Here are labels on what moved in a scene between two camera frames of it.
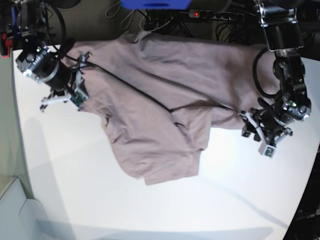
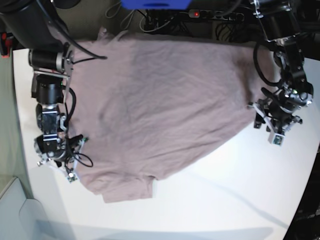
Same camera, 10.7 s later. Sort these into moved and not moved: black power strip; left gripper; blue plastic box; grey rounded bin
Moved: left gripper
Not moved: blue plastic box; black power strip; grey rounded bin
